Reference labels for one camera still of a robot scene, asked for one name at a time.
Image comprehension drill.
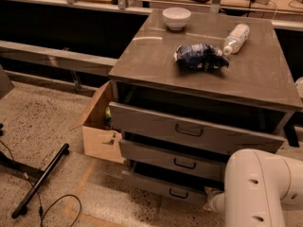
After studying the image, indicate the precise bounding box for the grey drawer cabinet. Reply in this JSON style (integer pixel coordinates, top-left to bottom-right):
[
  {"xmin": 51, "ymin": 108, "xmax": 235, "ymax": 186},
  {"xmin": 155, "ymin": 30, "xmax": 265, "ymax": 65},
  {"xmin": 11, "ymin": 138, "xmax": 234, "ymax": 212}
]
[{"xmin": 108, "ymin": 9, "xmax": 303, "ymax": 149}]

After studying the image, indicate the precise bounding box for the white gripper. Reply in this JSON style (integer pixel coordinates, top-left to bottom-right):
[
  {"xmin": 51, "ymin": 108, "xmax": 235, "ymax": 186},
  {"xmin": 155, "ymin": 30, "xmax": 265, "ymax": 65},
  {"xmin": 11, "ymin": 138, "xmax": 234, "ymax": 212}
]
[{"xmin": 203, "ymin": 186, "xmax": 225, "ymax": 213}]

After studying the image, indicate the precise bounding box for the green item in box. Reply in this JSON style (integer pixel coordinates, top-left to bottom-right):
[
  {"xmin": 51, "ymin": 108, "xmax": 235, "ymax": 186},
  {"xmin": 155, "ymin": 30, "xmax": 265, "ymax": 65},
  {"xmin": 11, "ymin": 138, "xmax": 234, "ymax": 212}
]
[{"xmin": 104, "ymin": 106, "xmax": 113, "ymax": 129}]

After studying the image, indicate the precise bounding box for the black metal stand bar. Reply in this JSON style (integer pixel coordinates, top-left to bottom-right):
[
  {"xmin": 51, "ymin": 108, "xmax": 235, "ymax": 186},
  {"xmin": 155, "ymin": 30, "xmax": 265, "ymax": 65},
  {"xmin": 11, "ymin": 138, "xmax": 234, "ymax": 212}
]
[{"xmin": 11, "ymin": 144, "xmax": 69, "ymax": 219}]

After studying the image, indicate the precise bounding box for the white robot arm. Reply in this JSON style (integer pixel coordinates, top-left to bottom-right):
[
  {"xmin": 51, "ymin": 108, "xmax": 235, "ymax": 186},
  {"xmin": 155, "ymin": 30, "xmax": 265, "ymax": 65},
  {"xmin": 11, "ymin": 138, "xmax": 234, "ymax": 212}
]
[{"xmin": 205, "ymin": 148, "xmax": 303, "ymax": 227}]

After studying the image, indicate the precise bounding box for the white ceramic bowl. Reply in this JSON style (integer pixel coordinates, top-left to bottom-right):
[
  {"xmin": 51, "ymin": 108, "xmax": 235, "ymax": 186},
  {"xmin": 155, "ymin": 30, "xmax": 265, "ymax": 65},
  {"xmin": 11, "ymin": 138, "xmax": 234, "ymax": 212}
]
[{"xmin": 162, "ymin": 8, "xmax": 191, "ymax": 30}]

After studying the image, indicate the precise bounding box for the grey metal rail beam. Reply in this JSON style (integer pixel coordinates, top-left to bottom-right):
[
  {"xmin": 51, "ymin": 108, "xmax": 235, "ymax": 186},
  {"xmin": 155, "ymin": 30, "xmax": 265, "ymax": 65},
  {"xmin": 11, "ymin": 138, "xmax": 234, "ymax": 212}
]
[{"xmin": 0, "ymin": 41, "xmax": 117, "ymax": 77}]

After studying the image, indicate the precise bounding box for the black floor cable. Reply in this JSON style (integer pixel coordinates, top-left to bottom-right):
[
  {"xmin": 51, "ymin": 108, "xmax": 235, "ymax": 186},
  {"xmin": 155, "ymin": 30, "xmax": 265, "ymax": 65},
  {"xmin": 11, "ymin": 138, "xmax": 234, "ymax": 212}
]
[{"xmin": 0, "ymin": 139, "xmax": 82, "ymax": 227}]

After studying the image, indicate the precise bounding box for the grey top drawer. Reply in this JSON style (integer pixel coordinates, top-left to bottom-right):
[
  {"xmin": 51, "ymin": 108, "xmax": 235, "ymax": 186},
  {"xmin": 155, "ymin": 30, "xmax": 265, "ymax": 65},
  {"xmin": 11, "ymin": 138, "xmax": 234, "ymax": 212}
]
[{"xmin": 109, "ymin": 102, "xmax": 284, "ymax": 154}]

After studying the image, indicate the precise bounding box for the blue crumpled snack bag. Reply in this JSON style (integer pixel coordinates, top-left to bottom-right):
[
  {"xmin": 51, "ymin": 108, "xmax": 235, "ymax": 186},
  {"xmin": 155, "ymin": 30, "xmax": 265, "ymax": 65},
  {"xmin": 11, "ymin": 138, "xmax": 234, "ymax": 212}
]
[{"xmin": 174, "ymin": 44, "xmax": 229, "ymax": 72}]

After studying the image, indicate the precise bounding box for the grey bottom drawer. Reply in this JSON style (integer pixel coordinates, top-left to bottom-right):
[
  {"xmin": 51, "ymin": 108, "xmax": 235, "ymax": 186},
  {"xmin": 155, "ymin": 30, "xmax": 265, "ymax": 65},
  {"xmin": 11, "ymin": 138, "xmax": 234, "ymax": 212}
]
[{"xmin": 122, "ymin": 161, "xmax": 224, "ymax": 205}]

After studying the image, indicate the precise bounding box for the brown cardboard box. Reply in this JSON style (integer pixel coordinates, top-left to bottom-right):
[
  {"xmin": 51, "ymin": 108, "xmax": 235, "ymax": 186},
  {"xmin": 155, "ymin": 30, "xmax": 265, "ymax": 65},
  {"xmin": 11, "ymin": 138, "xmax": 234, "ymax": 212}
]
[{"xmin": 70, "ymin": 81, "xmax": 124, "ymax": 164}]

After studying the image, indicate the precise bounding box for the clear plastic bottle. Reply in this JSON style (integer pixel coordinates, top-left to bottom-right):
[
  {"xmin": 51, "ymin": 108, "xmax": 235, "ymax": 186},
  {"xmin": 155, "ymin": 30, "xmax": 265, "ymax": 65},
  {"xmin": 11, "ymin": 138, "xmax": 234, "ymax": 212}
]
[{"xmin": 223, "ymin": 24, "xmax": 250, "ymax": 56}]

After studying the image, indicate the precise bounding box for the grey drawer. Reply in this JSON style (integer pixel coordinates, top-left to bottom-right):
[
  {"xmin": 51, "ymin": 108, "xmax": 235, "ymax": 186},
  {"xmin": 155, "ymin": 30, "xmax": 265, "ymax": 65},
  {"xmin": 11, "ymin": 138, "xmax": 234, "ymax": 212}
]
[
  {"xmin": 119, "ymin": 133, "xmax": 229, "ymax": 182},
  {"xmin": 122, "ymin": 161, "xmax": 224, "ymax": 205},
  {"xmin": 109, "ymin": 102, "xmax": 284, "ymax": 154}
]

